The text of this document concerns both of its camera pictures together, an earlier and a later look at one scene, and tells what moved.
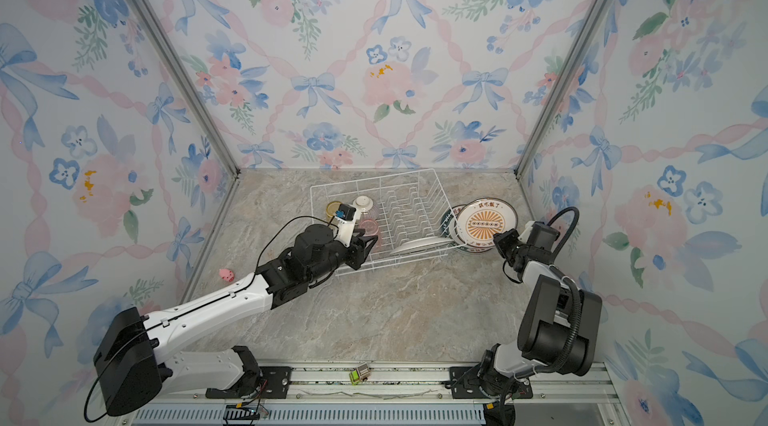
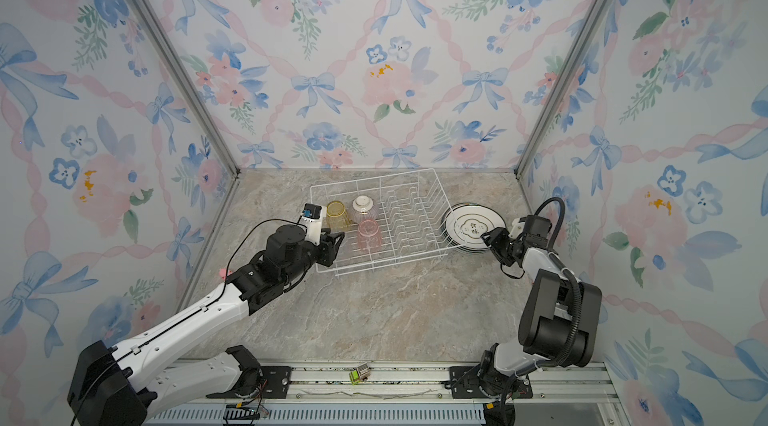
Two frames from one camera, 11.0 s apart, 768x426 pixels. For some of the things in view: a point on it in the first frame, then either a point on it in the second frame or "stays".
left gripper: (357, 249) → (327, 248)
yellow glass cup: (331, 210) stays
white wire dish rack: (409, 215) stays
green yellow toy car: (361, 373) stays
